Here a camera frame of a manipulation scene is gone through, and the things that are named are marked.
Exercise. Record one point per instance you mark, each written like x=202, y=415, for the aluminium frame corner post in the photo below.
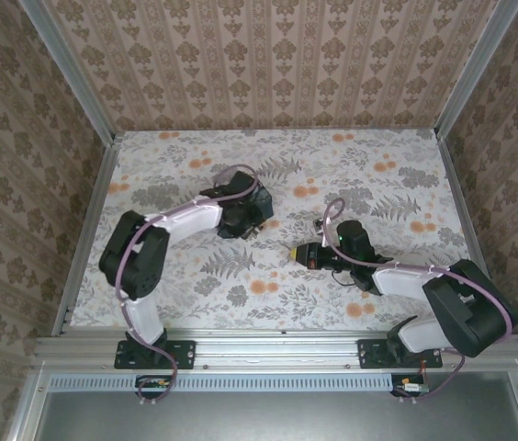
x=479, y=64
x=70, y=64

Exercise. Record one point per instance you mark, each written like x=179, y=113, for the aluminium front cross rail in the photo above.
x=277, y=347

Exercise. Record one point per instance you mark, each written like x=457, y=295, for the grey metal panel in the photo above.
x=277, y=415

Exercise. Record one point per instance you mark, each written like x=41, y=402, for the aluminium table side rail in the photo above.
x=89, y=229

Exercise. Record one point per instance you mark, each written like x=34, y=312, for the floral patterned table covering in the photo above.
x=286, y=285

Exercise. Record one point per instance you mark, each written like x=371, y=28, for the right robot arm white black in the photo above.
x=452, y=303

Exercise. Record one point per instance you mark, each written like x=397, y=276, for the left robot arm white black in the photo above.
x=142, y=257

